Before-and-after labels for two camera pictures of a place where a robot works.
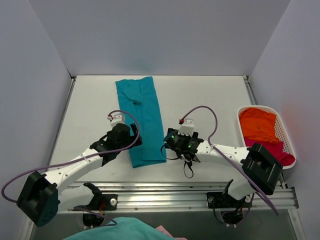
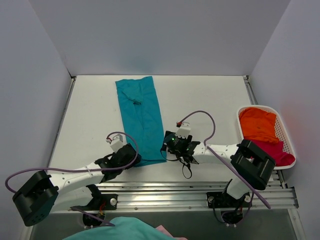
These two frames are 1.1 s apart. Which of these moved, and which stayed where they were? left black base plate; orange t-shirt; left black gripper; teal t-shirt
Moved: left black gripper
Stayed: orange t-shirt; left black base plate; teal t-shirt
